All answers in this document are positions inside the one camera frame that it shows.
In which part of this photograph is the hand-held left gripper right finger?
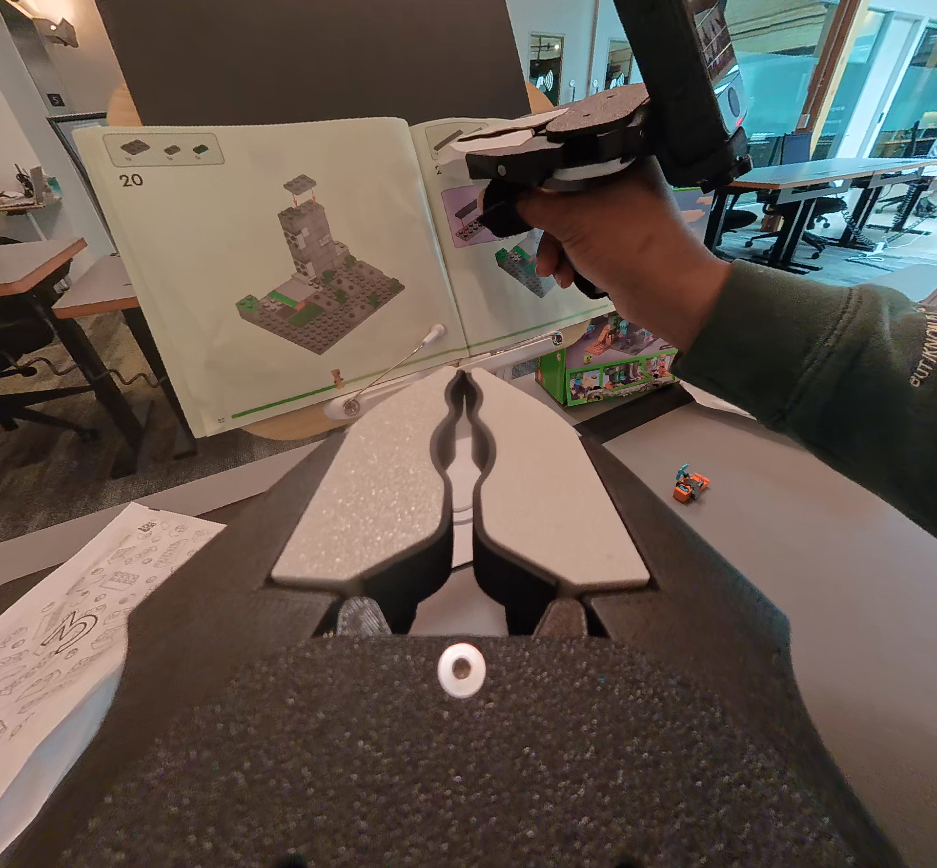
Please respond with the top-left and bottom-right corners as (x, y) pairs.
(461, 366), (651, 636)

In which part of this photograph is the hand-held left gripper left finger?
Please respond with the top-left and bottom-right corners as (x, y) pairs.
(271, 366), (462, 636)

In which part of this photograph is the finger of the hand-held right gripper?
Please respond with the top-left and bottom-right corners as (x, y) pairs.
(448, 132), (539, 153)
(483, 108), (573, 138)

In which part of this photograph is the brick instruction booklet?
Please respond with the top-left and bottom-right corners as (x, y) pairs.
(72, 117), (616, 438)

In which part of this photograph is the person's right forearm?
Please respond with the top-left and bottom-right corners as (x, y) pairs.
(670, 260), (937, 539)

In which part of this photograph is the long office desk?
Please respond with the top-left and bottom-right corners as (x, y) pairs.
(703, 158), (937, 276)

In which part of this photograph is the person's right hand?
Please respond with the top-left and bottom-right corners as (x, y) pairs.
(516, 158), (733, 352)

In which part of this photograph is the white book stand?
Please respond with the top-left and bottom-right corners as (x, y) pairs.
(106, 84), (587, 442)

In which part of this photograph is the small orange blue brick figure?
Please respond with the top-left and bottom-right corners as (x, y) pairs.
(672, 464), (713, 504)

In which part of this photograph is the green toy box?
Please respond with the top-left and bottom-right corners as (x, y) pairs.
(534, 311), (682, 408)

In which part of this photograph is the black office chair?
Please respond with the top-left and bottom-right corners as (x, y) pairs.
(761, 196), (846, 261)
(0, 238), (100, 444)

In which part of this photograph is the white printed paper bag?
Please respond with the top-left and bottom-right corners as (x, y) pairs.
(0, 502), (228, 847)

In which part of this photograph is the wood-edged office table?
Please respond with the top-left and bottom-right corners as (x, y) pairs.
(53, 255), (199, 477)
(0, 237), (89, 301)

